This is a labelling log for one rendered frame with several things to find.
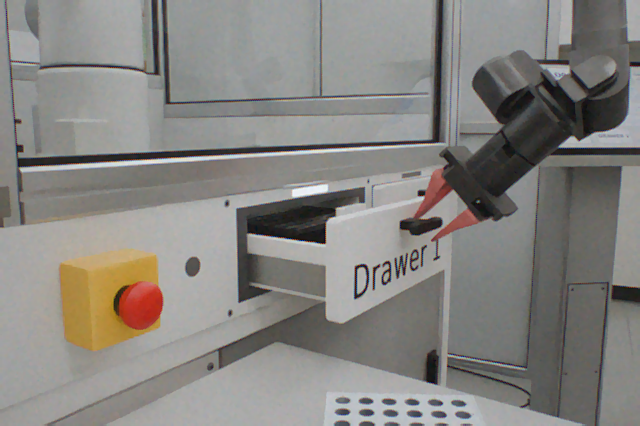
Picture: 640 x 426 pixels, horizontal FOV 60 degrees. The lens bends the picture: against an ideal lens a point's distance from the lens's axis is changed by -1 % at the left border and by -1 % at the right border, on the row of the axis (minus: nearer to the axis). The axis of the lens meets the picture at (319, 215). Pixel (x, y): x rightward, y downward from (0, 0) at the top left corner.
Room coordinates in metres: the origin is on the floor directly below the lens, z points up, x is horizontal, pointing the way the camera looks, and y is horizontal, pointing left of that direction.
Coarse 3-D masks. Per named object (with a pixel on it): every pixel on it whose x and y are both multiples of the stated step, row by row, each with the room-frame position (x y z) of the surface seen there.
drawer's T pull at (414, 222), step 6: (402, 222) 0.66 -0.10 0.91; (408, 222) 0.65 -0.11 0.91; (414, 222) 0.65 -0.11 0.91; (420, 222) 0.64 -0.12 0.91; (426, 222) 0.64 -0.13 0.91; (432, 222) 0.65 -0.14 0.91; (438, 222) 0.67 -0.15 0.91; (402, 228) 0.66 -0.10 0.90; (408, 228) 0.65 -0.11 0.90; (414, 228) 0.62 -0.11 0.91; (420, 228) 0.63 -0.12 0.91; (426, 228) 0.64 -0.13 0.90; (432, 228) 0.65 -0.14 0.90; (414, 234) 0.62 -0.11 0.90; (420, 234) 0.63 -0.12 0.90
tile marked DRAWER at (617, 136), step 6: (594, 132) 1.33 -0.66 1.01; (600, 132) 1.33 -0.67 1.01; (606, 132) 1.33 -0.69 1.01; (612, 132) 1.33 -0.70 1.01; (618, 132) 1.34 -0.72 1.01; (624, 132) 1.34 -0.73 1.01; (600, 138) 1.32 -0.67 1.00; (606, 138) 1.32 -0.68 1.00; (612, 138) 1.32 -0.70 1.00; (618, 138) 1.32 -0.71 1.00; (624, 138) 1.33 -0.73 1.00; (630, 138) 1.33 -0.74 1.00
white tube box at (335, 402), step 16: (336, 400) 0.43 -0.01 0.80; (352, 400) 0.43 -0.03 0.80; (368, 400) 0.44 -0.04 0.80; (384, 400) 0.43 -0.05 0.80; (400, 400) 0.43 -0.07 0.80; (416, 400) 0.43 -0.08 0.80; (432, 400) 0.43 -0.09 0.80; (448, 400) 0.43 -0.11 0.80; (464, 400) 0.43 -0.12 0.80; (336, 416) 0.40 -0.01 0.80; (352, 416) 0.40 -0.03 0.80; (368, 416) 0.40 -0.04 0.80; (384, 416) 0.41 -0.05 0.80; (400, 416) 0.40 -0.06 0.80; (416, 416) 0.41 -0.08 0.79; (432, 416) 0.40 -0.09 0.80; (448, 416) 0.40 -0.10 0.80; (464, 416) 0.41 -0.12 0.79; (480, 416) 0.40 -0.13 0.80
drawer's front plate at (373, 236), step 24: (360, 216) 0.59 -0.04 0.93; (384, 216) 0.63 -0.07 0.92; (408, 216) 0.68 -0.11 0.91; (432, 216) 0.74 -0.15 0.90; (336, 240) 0.55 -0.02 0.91; (360, 240) 0.59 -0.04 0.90; (384, 240) 0.63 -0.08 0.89; (408, 240) 0.68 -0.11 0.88; (336, 264) 0.55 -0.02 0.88; (408, 264) 0.68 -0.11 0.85; (432, 264) 0.75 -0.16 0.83; (336, 288) 0.55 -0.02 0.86; (360, 288) 0.59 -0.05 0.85; (384, 288) 0.63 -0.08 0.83; (408, 288) 0.69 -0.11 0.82; (336, 312) 0.55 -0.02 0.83; (360, 312) 0.59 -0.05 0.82
